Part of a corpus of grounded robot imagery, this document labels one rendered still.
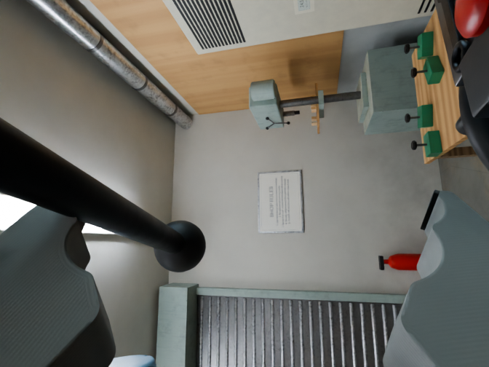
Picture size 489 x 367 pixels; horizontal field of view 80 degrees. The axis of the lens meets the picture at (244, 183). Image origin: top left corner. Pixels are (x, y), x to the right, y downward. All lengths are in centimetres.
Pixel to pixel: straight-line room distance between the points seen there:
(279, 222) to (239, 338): 118
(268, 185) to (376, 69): 146
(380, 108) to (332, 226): 127
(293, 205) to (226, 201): 72
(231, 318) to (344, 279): 116
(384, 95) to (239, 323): 237
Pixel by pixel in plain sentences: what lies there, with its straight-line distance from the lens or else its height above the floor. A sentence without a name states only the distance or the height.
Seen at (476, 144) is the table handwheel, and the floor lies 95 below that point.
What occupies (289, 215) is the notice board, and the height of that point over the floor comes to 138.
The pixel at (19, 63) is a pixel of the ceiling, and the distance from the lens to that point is 221.
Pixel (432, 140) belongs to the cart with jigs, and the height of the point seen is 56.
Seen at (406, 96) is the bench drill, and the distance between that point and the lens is 232.
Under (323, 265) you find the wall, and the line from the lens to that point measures 301.
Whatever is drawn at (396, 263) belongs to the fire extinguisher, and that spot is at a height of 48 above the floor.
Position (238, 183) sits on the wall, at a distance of 317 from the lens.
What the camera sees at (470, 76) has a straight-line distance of 22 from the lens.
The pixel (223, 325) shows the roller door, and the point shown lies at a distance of 323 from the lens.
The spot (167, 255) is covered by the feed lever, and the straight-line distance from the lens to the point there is 20.
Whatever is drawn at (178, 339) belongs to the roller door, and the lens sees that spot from 315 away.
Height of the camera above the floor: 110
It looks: 14 degrees up
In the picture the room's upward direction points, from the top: 93 degrees counter-clockwise
